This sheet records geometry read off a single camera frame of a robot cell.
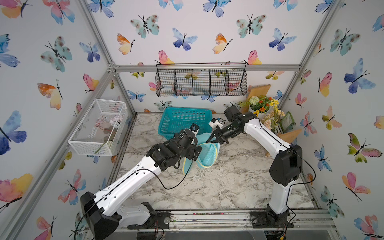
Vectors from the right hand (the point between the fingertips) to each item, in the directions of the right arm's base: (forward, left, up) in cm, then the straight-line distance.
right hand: (208, 142), depth 75 cm
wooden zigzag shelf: (+11, -46, -8) cm, 48 cm away
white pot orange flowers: (+32, -33, -3) cm, 46 cm away
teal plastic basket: (+34, +24, -22) cm, 47 cm away
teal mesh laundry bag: (-8, 0, -1) cm, 8 cm away
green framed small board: (+35, -58, -21) cm, 71 cm away
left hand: (-2, +8, +2) cm, 8 cm away
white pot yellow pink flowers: (+19, -36, -2) cm, 41 cm away
